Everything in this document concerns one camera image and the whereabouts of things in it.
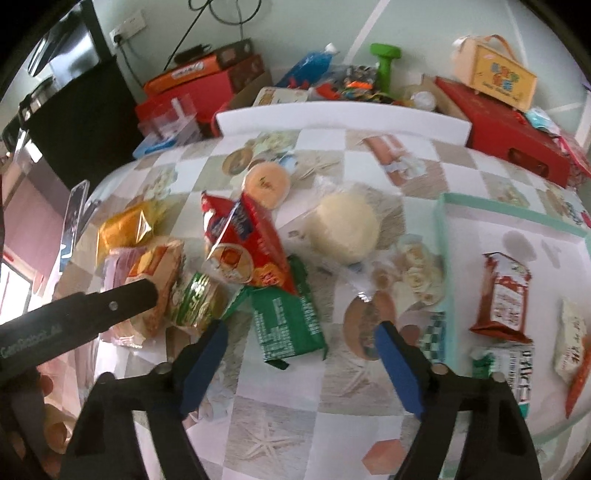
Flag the white green cracker packet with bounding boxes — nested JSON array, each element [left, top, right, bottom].
[[470, 342, 535, 418]]

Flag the green cow biscuit packet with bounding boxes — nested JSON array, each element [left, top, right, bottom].
[[169, 272, 228, 336]]

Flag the pink snack packet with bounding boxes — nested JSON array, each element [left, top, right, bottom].
[[103, 248, 141, 291]]

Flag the beige swiss roll packet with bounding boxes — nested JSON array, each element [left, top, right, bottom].
[[109, 238, 184, 348]]

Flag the red white snack packet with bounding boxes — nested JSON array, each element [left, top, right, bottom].
[[470, 252, 533, 344]]

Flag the dark green snack packet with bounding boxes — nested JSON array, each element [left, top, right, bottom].
[[221, 254, 329, 370]]

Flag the yellow cake packet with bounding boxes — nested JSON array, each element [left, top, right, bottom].
[[96, 199, 166, 265]]

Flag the red peanut snack bag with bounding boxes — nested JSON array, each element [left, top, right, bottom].
[[200, 191, 297, 295]]

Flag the round bun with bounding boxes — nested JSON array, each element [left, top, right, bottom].
[[280, 177, 408, 303]]

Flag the red patterned wafer packet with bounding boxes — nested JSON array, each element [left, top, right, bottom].
[[565, 335, 591, 418]]

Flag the person right hand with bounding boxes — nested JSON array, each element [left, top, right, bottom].
[[1, 368, 68, 479]]

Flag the smartphone on stand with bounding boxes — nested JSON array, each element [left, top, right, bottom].
[[59, 180, 90, 273]]

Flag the teal rimmed white tray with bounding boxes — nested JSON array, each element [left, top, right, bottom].
[[434, 192, 591, 480]]

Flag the black television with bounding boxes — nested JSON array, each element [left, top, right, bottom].
[[18, 1, 141, 190]]

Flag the clear plastic box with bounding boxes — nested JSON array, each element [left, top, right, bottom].
[[132, 95, 202, 160]]

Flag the red patterned pouch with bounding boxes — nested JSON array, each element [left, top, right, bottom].
[[554, 130, 591, 189]]

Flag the large red gift box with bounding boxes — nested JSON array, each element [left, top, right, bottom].
[[435, 77, 570, 187]]

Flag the red box stack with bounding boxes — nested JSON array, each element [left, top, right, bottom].
[[134, 55, 271, 123]]

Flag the card game box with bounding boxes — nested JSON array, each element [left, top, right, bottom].
[[252, 86, 308, 107]]

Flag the wet wipes pack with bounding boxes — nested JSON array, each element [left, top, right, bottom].
[[525, 107, 561, 137]]

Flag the orange flat box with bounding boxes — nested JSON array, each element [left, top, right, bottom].
[[142, 38, 256, 97]]

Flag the clear bottle white cap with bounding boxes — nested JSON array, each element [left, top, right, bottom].
[[403, 88, 438, 112]]

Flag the blue water bottle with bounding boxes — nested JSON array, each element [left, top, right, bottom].
[[276, 43, 339, 90]]

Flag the cardboard toy box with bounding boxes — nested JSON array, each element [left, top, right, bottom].
[[218, 75, 468, 121]]

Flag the toy pile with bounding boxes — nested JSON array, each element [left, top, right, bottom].
[[308, 65, 399, 105]]

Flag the green dumbbell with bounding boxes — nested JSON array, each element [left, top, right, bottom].
[[370, 43, 402, 94]]

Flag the wall power socket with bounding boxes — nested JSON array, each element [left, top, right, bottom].
[[109, 10, 147, 45]]

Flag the yellow wooden handle box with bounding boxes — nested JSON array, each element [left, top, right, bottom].
[[452, 34, 538, 112]]

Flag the black cable on wall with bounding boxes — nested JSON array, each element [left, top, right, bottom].
[[163, 0, 264, 70]]

